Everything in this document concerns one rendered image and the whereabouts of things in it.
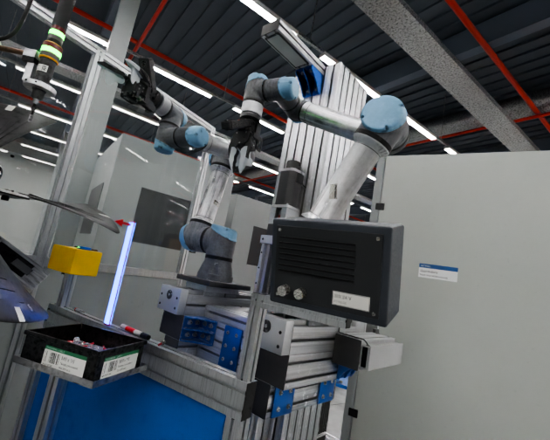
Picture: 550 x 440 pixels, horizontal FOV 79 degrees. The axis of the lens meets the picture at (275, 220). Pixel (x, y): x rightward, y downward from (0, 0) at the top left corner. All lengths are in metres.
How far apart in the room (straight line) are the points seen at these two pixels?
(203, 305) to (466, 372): 1.41
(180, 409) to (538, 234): 1.85
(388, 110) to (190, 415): 0.92
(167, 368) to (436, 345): 1.54
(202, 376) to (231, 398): 0.10
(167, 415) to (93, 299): 1.09
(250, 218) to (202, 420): 3.96
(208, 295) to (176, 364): 0.45
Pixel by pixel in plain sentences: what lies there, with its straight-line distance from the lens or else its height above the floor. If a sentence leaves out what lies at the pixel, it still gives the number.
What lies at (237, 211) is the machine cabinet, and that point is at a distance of 4.63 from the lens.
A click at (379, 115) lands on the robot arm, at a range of 0.98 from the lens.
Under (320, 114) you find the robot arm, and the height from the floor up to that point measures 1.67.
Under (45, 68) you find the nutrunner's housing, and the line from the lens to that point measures 1.08.
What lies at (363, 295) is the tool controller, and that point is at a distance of 0.67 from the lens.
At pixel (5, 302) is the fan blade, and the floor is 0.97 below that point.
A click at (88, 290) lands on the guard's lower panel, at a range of 1.97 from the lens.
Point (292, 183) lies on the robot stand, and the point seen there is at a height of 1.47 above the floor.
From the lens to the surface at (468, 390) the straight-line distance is 2.16.
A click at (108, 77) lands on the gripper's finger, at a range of 1.29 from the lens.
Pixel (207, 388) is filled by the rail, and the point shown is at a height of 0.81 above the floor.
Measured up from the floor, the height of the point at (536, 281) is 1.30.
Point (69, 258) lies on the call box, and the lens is 1.37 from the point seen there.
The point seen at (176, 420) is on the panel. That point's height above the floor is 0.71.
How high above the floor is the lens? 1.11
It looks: 9 degrees up
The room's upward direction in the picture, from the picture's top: 10 degrees clockwise
